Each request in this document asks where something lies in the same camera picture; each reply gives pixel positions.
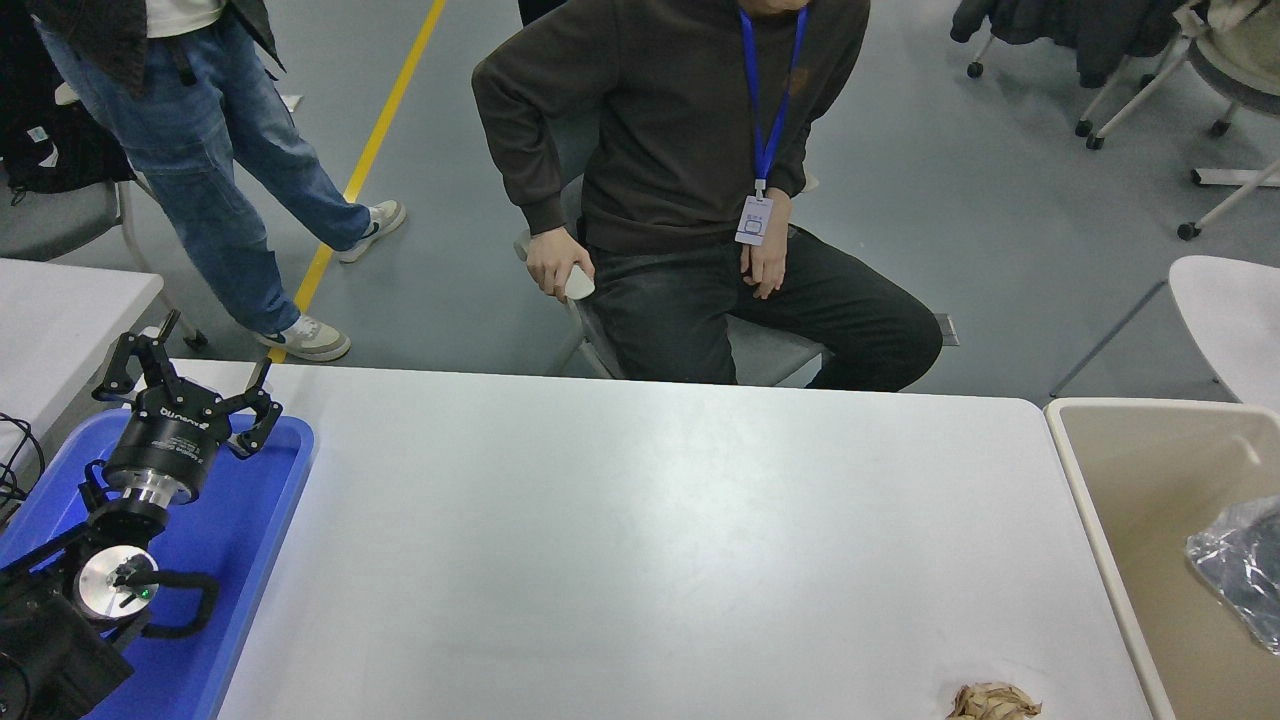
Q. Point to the crumpled tan paper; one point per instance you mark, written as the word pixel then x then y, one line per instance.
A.
pixel 995 703

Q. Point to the white-frame chair beige cushion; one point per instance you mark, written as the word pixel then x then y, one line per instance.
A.
pixel 1240 60

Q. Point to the foil tray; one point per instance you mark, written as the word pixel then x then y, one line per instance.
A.
pixel 1240 570

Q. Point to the person's right hand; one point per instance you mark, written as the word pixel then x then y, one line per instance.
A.
pixel 555 258

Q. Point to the white-legged chair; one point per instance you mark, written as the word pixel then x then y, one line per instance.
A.
pixel 1082 128

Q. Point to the white chair base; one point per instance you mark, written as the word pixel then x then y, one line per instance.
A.
pixel 1235 178

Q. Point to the dark jacket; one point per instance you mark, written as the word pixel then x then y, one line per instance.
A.
pixel 1060 30

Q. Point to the white chair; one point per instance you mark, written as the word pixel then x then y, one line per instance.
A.
pixel 1230 310

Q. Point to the person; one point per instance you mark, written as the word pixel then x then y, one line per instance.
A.
pixel 660 120
pixel 200 180
pixel 540 8

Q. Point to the black bag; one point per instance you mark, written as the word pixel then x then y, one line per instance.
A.
pixel 60 150

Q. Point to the metal floor plate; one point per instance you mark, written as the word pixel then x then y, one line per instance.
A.
pixel 950 330

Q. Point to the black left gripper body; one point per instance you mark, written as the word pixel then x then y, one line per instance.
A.
pixel 162 445

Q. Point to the grey office chair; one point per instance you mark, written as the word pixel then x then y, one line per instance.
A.
pixel 770 350

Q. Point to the white side table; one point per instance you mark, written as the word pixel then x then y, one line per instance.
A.
pixel 60 320

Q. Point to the large pale bin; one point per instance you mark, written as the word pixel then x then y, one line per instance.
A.
pixel 1150 500

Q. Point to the person's left hand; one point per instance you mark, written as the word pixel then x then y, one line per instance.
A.
pixel 770 255

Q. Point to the grey chair with castors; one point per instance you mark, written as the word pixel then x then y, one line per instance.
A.
pixel 50 220

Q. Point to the blue plastic tray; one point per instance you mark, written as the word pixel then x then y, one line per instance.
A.
pixel 240 560

